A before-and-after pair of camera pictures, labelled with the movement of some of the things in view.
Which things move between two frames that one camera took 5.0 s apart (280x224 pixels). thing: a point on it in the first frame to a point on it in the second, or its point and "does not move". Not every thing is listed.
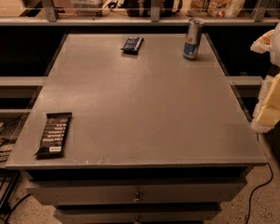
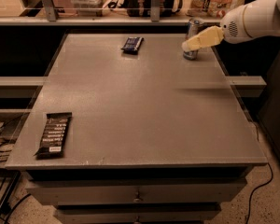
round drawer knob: [137, 198] does not move
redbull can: [192, 40] does not move
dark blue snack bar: [132, 45] does not move
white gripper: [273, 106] to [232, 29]
